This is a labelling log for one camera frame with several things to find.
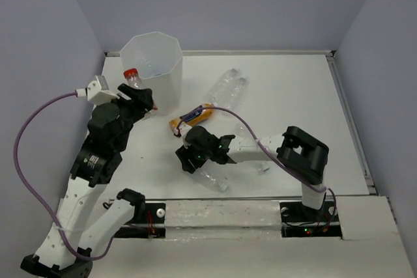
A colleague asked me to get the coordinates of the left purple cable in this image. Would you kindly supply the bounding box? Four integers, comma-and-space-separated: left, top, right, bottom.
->
13, 90, 113, 261

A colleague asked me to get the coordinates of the clear bottle near bottom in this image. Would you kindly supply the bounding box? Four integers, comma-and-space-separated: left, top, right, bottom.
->
194, 169, 229, 193

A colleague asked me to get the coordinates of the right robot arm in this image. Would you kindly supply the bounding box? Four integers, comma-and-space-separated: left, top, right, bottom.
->
170, 105, 333, 221

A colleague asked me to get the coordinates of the red capped plastic bottle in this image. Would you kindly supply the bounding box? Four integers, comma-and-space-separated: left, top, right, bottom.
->
123, 68, 158, 120

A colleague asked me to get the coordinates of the white plastic bin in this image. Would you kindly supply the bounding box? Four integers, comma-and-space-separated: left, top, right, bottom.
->
120, 32, 183, 116

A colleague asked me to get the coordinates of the clear bottle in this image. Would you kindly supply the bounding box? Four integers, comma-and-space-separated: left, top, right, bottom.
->
207, 68, 240, 103
224, 77, 248, 110
194, 169, 229, 193

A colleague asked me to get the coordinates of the orange labelled plastic bottle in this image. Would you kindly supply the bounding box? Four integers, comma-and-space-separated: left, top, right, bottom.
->
169, 103, 214, 132

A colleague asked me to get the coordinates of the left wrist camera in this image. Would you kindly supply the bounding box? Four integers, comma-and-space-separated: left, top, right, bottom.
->
86, 76, 119, 105

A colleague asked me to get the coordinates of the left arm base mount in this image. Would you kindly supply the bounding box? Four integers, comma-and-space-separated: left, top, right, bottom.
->
102, 200, 166, 239

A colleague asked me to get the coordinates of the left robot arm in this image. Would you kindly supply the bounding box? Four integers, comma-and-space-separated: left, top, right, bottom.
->
20, 96, 153, 277

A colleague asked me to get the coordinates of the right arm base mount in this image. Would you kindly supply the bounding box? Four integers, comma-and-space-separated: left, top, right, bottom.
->
280, 201, 343, 238

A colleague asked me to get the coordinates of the clear bottle far left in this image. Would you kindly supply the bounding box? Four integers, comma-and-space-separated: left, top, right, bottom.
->
207, 68, 240, 103

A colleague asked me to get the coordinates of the clear bottle far right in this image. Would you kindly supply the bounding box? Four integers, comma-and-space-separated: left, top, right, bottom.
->
224, 77, 248, 110

